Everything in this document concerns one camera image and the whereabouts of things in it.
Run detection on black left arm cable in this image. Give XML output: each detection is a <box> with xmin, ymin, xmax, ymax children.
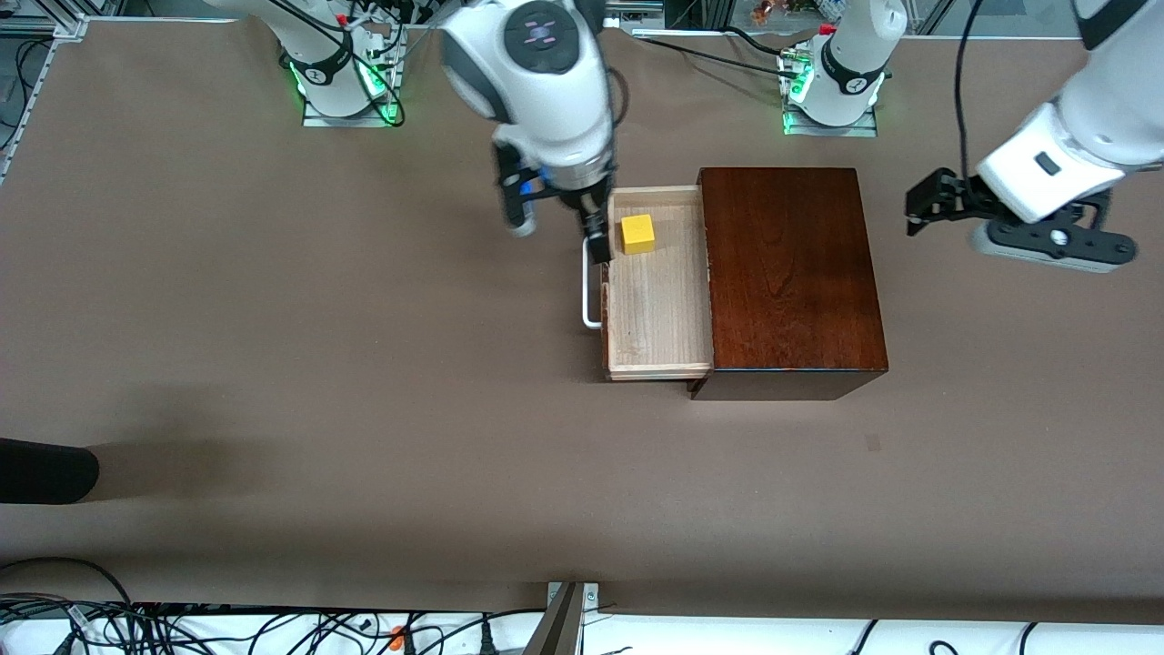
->
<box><xmin>953</xmin><ymin>0</ymin><xmax>988</xmax><ymax>178</ymax></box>

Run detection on black cable to arm base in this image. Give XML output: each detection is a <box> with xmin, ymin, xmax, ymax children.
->
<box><xmin>632</xmin><ymin>35</ymin><xmax>792</xmax><ymax>78</ymax></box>

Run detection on black cylindrical object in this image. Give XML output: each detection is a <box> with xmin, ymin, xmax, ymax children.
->
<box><xmin>0</xmin><ymin>438</ymin><xmax>100</xmax><ymax>505</ymax></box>

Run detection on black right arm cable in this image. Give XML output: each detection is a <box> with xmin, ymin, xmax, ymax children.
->
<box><xmin>596</xmin><ymin>64</ymin><xmax>630</xmax><ymax>128</ymax></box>

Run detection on dark camera mount post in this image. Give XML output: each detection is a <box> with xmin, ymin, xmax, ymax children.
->
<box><xmin>523</xmin><ymin>582</ymin><xmax>601</xmax><ymax>655</ymax></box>

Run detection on light wood drawer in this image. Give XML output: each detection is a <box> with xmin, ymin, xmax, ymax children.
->
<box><xmin>600</xmin><ymin>185</ymin><xmax>715</xmax><ymax>381</ymax></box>

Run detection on white metal drawer handle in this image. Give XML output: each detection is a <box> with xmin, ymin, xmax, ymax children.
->
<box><xmin>582</xmin><ymin>238</ymin><xmax>608</xmax><ymax>329</ymax></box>

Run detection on tangled black cables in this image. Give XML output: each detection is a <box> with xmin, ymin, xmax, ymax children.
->
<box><xmin>0</xmin><ymin>557</ymin><xmax>547</xmax><ymax>655</ymax></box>

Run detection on aluminium frame profile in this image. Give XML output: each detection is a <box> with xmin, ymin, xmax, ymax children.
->
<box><xmin>0</xmin><ymin>14</ymin><xmax>87</xmax><ymax>187</ymax></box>

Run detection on dark brown wooden cabinet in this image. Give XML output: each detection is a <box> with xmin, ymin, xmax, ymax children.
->
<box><xmin>687</xmin><ymin>166</ymin><xmax>890</xmax><ymax>402</ymax></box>

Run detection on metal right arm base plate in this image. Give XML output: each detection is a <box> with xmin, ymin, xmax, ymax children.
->
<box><xmin>302</xmin><ymin>36</ymin><xmax>403</xmax><ymax>128</ymax></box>

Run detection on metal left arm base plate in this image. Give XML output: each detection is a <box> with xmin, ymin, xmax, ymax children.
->
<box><xmin>782</xmin><ymin>50</ymin><xmax>879</xmax><ymax>138</ymax></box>

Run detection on yellow wooden block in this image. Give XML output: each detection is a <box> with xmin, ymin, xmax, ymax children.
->
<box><xmin>620</xmin><ymin>214</ymin><xmax>657</xmax><ymax>257</ymax></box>

